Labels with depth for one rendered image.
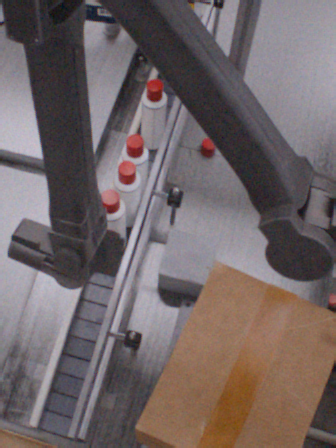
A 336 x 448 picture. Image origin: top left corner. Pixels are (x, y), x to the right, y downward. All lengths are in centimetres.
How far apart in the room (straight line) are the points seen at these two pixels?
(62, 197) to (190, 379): 35
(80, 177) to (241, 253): 66
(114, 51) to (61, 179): 83
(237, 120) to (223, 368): 46
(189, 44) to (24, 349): 84
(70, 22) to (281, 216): 28
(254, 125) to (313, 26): 116
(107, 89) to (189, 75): 89
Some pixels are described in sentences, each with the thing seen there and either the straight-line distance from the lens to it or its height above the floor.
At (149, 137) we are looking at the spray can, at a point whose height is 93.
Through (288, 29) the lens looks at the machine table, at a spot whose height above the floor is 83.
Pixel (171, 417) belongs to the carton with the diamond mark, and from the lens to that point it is 91.
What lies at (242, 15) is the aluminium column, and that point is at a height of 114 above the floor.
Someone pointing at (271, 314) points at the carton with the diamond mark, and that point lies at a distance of 96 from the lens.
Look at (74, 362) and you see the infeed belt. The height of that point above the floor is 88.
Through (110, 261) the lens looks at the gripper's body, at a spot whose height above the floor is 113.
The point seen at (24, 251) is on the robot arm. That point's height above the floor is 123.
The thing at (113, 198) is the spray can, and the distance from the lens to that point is 106.
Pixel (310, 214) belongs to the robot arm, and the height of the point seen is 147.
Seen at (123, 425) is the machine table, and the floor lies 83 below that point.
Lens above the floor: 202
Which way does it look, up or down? 65 degrees down
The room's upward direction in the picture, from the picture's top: 6 degrees clockwise
